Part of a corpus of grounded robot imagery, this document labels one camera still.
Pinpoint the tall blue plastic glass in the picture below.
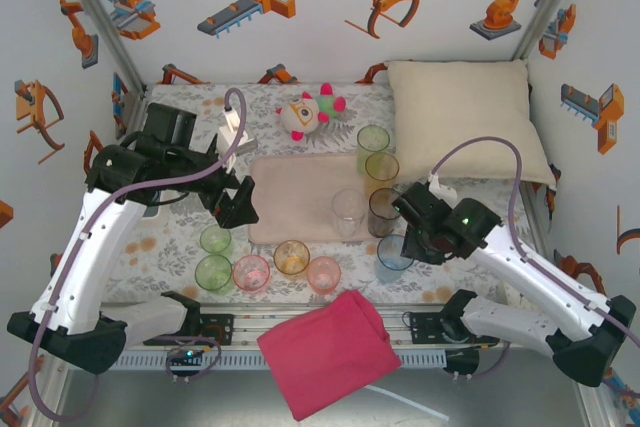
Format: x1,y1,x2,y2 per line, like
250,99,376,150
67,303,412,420
374,234,416,284

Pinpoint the short green plastic glass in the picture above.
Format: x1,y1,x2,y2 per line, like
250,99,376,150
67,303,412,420
199,224,234,255
194,254,235,293

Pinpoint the tall dark grey glass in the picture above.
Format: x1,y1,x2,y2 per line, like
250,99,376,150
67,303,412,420
368,188,407,239

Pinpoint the short pink plastic glass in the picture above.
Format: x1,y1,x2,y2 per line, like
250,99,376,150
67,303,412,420
231,254,272,293

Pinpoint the tall clear plastic glass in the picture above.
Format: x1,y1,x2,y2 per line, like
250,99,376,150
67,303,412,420
331,188,369,239

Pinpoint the short amber plastic glass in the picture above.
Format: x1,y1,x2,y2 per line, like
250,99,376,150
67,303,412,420
273,239,312,277

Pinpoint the tall amber plastic glass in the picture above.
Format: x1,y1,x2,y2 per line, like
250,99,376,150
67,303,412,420
364,151,401,197

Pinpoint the short salmon plastic glass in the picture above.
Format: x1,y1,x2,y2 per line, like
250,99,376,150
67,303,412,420
305,255,343,295

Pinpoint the tall green plastic glass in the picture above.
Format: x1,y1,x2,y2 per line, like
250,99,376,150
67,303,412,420
356,125,392,173

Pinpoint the beige pink tray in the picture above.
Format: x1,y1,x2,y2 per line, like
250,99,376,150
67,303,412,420
248,151,396,244

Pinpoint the floral table cloth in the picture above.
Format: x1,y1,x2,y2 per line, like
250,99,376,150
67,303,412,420
94,82,551,306

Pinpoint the white pink plush toy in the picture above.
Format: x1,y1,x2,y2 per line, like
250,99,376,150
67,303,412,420
275,81,348,142

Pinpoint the cream pillow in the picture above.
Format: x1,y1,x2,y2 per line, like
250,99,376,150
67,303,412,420
384,59,559,192

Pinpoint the magenta folded cloth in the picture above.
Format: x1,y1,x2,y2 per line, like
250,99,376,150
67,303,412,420
256,289,404,422

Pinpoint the small circuit board green light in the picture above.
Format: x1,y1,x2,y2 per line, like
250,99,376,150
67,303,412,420
167,346,206,364

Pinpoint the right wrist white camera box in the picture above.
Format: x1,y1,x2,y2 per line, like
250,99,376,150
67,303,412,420
426,174,458,201

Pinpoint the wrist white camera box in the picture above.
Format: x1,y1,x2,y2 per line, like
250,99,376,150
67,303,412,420
216,106,257,169
426,174,458,201

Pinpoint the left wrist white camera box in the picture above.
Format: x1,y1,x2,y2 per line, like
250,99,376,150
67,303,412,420
216,106,257,169

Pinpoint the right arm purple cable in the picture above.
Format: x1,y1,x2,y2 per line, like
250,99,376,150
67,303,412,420
429,137,640,382

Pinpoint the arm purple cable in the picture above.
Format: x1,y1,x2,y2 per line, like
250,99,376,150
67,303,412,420
27,88,247,423
429,137,640,382

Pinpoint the aluminium table edge rail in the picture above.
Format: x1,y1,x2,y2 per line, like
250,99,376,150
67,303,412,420
99,304,556,353

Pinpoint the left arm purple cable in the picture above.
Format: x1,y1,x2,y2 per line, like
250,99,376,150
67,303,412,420
27,88,247,423

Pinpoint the white slotted cable duct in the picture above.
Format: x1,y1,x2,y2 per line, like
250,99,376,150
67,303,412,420
112,350,447,372

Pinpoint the aluminium frame post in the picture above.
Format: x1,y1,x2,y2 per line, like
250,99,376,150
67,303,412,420
513,0,596,62
49,0,150,98

